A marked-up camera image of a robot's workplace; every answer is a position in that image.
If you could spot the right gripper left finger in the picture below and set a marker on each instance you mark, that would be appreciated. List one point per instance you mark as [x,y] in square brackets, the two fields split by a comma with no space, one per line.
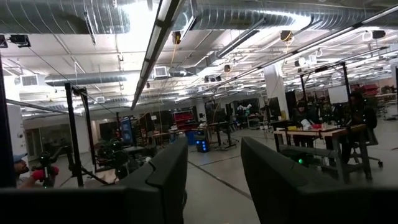
[164,186]

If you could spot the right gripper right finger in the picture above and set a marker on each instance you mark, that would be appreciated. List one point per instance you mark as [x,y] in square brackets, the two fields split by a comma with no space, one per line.
[270,186]

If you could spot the black office chair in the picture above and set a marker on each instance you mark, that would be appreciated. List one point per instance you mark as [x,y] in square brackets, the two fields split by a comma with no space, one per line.
[371,146]

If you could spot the computer with blue lights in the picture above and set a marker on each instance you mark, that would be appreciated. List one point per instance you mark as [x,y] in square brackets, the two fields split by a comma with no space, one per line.
[202,145]

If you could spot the background robot arms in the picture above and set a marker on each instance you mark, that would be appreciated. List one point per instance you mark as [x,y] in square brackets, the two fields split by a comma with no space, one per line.
[115,155]

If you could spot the red storage shelf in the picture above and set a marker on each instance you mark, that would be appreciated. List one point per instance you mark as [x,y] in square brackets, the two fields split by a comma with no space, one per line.
[183,119]

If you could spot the person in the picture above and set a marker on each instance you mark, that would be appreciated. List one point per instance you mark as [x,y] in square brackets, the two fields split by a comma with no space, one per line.
[360,112]
[20,169]
[303,113]

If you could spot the wooden work table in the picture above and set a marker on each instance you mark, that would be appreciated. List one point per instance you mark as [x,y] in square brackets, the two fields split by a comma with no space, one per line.
[329,132]

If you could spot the white building column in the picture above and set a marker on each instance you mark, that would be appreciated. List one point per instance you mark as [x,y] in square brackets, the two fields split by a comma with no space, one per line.
[275,90]

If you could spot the white screen board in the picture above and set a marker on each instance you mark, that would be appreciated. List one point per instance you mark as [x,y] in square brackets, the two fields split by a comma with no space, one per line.
[338,94]

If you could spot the black rig frame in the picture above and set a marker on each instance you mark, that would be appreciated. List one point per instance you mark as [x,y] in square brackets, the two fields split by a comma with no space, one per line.
[345,81]
[71,133]

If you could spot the black rig post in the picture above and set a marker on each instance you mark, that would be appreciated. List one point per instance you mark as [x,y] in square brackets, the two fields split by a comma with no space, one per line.
[6,124]

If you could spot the large silver spiral duct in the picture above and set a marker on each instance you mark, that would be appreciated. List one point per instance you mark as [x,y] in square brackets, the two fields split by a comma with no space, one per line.
[62,15]

